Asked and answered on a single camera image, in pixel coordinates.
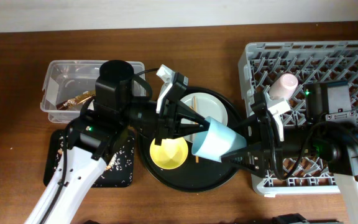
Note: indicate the grey dishwasher rack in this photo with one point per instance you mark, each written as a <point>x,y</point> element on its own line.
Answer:
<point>262,63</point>

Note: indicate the gold snack wrapper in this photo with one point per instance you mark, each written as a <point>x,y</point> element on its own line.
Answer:
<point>75,100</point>

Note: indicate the blue cup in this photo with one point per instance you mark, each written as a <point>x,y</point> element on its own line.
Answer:
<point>216,141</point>

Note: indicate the pink cup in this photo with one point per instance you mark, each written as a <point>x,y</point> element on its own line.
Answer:
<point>284,87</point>

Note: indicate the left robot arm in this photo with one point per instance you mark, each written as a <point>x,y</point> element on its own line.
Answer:
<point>89,143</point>

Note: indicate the grey plate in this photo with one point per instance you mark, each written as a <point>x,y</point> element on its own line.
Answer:
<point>207,105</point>

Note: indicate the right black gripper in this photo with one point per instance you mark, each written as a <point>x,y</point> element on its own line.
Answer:
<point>270,151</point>

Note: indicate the black rectangular tray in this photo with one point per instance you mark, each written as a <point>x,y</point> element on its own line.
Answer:
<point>123,168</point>

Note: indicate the yellow bowl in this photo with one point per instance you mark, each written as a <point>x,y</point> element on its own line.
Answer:
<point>171,154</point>

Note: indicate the wooden chopstick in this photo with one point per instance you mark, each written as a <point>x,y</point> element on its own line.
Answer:
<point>193,136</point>

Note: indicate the food scraps and rice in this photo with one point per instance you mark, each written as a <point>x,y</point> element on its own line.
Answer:
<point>117,160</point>

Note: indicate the clear plastic waste bin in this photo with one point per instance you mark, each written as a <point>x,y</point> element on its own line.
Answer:
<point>67,81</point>

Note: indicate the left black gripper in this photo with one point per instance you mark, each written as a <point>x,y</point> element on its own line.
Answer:
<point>169,120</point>

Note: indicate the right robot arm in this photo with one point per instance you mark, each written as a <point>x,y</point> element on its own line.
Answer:
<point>331,133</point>

